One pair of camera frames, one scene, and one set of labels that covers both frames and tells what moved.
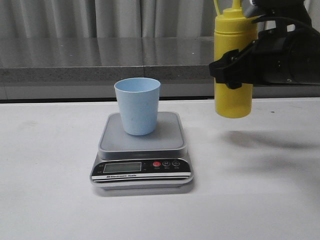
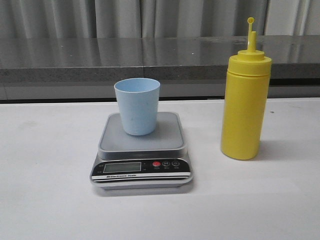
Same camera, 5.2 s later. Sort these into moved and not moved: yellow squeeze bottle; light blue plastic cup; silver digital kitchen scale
Moved: yellow squeeze bottle
Not moved: light blue plastic cup; silver digital kitchen scale
